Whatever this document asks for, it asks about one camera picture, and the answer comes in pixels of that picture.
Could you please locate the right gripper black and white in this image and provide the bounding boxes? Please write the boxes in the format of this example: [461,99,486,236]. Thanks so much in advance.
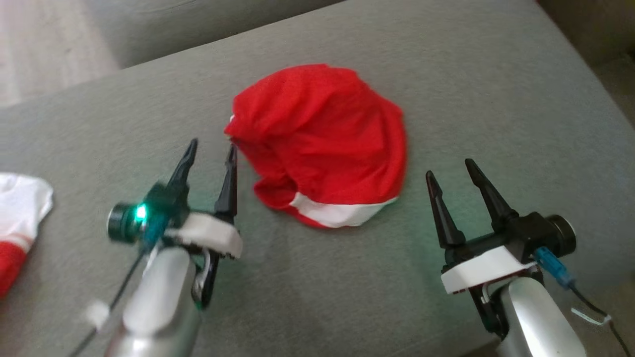
[425,159,557,339]

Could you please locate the left gripper black and white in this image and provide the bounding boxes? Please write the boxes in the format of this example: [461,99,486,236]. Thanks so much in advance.
[146,139,244,307]

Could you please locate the red shorts with white waistband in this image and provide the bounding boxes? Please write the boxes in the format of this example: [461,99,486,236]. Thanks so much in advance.
[224,63,407,229]

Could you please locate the red and white striped garment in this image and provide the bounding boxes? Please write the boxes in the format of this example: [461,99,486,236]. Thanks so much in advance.
[0,173,54,298]

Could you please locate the large grey sofa seat cushion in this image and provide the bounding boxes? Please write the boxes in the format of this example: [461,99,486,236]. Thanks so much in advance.
[82,0,343,70]

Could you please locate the left blue cable connector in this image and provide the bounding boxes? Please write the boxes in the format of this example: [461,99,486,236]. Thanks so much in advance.
[144,213,170,249]

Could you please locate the blue cable connector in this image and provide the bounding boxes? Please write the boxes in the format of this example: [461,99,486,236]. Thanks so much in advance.
[144,213,170,249]
[533,246,576,291]

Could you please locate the right blue cable connector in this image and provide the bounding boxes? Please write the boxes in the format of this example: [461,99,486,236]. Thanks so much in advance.
[533,246,576,291]

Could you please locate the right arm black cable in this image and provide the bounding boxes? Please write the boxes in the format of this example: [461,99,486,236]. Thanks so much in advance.
[570,285,634,357]

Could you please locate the right cable white tag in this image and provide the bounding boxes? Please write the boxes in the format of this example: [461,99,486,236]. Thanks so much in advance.
[571,307,612,327]

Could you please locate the cable white tag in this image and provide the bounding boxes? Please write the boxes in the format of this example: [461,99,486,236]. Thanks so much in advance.
[571,307,612,327]
[84,300,110,331]

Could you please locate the left cable white tag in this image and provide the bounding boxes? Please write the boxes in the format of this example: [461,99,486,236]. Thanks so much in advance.
[84,300,110,331]

